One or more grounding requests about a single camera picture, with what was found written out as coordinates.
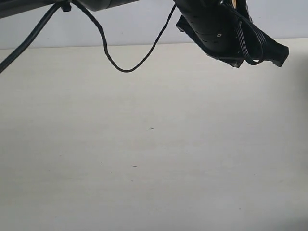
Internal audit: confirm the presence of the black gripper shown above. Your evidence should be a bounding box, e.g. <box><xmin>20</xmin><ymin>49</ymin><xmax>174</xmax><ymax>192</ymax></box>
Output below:
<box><xmin>174</xmin><ymin>0</ymin><xmax>289</xmax><ymax>68</ymax></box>

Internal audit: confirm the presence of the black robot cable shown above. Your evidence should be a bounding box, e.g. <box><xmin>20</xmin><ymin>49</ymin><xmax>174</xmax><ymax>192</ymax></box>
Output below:
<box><xmin>0</xmin><ymin>0</ymin><xmax>178</xmax><ymax>73</ymax></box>

